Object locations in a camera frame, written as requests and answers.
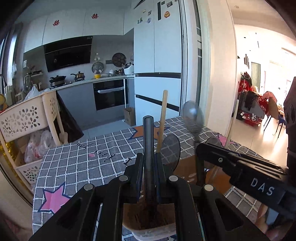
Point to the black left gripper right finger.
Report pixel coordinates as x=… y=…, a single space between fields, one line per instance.
x=175 y=190

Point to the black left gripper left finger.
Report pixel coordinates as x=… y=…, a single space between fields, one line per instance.
x=123 y=189

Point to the black handled spoon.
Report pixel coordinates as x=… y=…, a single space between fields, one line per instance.
x=148 y=125
x=193 y=120

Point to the white plastic utensil holder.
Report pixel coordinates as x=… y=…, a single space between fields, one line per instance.
x=148 y=224

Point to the dark transparent spoon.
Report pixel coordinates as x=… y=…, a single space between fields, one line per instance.
x=171 y=151

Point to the wooden chopstick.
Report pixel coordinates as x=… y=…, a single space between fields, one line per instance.
x=162 y=121
x=232 y=124

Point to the grey checked tablecloth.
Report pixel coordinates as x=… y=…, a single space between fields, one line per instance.
x=66 y=169

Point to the cardboard box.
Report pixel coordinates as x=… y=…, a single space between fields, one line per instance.
x=129 y=114

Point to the black built-in oven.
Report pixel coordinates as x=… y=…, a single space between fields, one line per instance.
x=110 y=94

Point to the white perforated storage rack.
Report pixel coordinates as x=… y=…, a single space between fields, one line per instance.
x=28 y=117

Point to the black cooking wok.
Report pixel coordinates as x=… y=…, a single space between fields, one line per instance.
x=57 y=81

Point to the black range hood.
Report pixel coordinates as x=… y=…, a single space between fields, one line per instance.
x=68 y=52

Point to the white refrigerator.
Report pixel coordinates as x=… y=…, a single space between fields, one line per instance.
x=157 y=58

